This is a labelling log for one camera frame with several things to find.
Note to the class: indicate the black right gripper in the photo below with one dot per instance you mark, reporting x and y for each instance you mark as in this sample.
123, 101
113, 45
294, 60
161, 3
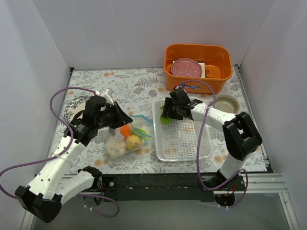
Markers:
172, 109

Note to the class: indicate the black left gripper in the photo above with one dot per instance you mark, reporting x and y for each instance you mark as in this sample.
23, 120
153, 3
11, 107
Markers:
115, 115

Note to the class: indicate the green bell pepper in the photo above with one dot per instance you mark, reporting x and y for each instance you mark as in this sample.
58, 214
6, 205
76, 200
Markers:
165, 119

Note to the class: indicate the orange tangerine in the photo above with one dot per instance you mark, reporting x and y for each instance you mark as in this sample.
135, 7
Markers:
126, 131

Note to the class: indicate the white cauliflower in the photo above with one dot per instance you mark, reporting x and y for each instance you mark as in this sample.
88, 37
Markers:
115, 148

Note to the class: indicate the clear zip top bag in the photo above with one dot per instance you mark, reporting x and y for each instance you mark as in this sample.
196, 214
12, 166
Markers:
139, 121

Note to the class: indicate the yellow pear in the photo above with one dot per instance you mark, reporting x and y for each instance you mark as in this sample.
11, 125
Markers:
133, 142

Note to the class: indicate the white radish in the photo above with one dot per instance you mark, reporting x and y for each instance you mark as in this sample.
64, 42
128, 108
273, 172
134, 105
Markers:
119, 137

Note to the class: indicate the green starfruit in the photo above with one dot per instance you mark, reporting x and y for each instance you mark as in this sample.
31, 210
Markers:
138, 131

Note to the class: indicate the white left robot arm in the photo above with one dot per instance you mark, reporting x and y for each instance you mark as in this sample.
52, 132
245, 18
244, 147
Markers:
46, 193

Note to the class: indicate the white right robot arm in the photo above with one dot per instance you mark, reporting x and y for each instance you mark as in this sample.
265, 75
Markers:
240, 133

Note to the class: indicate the blue floral plate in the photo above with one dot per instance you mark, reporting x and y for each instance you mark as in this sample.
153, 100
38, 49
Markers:
74, 106

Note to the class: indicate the white plastic basket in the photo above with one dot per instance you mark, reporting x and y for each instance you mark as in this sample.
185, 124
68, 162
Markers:
177, 140

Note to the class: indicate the pink dotted plate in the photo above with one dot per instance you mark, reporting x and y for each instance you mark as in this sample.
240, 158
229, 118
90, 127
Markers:
186, 67

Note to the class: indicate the floral tablecloth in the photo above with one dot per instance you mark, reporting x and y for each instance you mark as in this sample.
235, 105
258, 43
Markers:
135, 90

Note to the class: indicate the beige ceramic bowl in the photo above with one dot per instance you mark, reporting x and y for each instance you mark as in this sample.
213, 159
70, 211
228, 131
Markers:
227, 104

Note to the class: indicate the orange soap dish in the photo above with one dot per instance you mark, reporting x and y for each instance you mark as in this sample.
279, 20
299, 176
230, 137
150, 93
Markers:
212, 72

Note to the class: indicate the orange plastic tub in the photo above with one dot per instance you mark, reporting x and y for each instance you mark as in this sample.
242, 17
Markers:
204, 54

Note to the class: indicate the black base bar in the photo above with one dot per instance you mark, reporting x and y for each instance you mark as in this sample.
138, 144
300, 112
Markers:
153, 187

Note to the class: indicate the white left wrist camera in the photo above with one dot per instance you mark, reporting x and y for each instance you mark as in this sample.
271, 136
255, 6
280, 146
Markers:
107, 94

